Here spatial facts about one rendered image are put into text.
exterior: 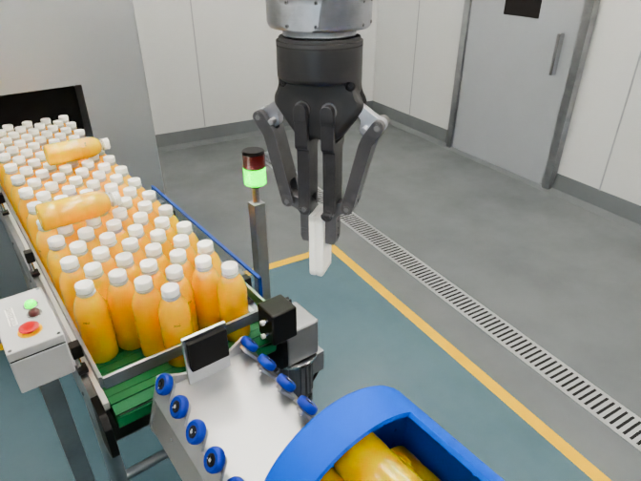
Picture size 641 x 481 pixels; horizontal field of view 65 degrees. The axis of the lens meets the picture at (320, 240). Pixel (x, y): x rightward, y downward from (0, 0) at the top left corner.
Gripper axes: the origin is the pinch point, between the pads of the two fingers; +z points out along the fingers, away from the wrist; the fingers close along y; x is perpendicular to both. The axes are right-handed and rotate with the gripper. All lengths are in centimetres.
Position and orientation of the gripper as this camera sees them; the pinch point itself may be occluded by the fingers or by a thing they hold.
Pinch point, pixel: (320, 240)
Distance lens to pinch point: 52.9
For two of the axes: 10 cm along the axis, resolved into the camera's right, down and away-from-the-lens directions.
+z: 0.0, 8.8, 4.8
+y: 9.4, 1.6, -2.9
